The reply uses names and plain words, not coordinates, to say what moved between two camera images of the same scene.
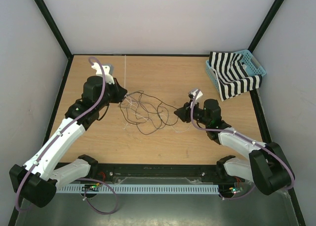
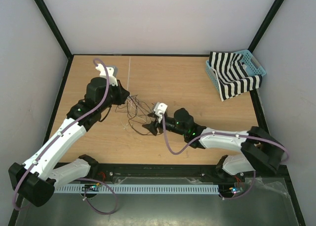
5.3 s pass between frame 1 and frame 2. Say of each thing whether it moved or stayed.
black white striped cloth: stayed
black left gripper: stayed
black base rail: stayed
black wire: moved
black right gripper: moved
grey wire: moved
